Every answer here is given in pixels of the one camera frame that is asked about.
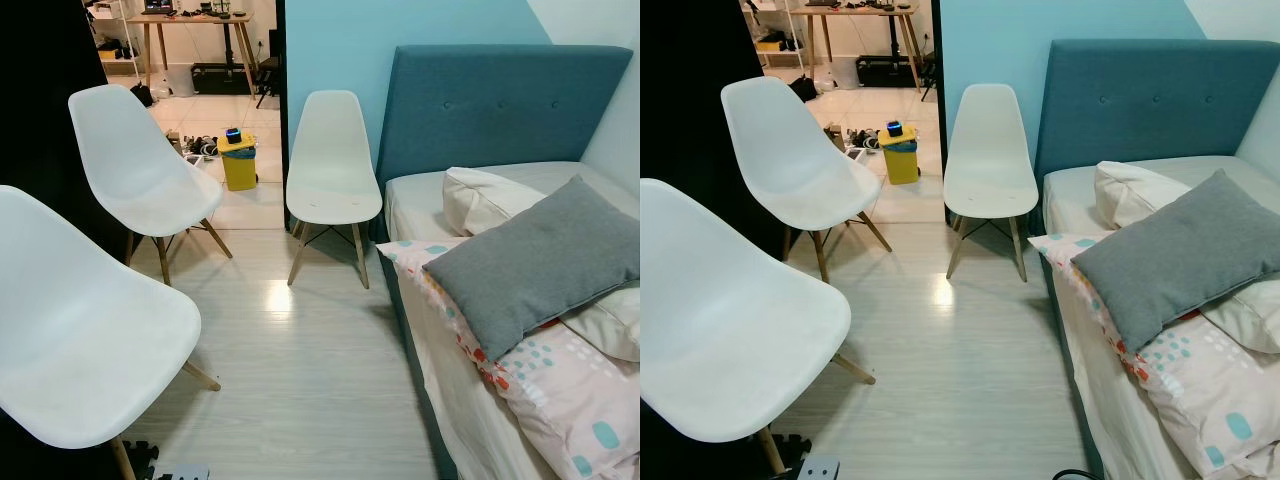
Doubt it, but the grey rectangular pillow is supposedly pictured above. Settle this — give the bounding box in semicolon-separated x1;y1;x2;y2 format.
422;175;641;362
1070;169;1280;353

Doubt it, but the teal upholstered headboard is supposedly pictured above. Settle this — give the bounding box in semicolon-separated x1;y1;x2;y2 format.
374;44;635;187
1033;39;1280;179

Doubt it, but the pink patterned duvet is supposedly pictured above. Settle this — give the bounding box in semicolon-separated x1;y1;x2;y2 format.
377;238;641;478
1027;232;1280;474

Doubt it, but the cream white pillow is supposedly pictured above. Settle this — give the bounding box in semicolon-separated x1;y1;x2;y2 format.
442;166;549;238
1198;278;1280;355
1093;160;1191;230
560;285;641;363

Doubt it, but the wooden desk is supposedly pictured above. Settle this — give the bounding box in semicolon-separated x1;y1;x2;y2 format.
788;3;926;91
127;10;260;96

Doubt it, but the white plastic shell chair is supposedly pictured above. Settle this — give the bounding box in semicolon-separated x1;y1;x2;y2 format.
942;83;1040;283
285;90;384;291
640;177;877;476
720;76;895;285
0;185;222;480
68;84;234;287

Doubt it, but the yellow bin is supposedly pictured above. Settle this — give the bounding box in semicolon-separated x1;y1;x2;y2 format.
217;133;259;193
879;127;920;186

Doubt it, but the bed with beige sheet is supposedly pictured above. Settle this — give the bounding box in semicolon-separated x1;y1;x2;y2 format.
1040;155;1280;480
380;161;641;480

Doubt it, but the black case on floor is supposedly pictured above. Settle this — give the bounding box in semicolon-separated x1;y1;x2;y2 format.
855;55;921;89
191;62;253;96

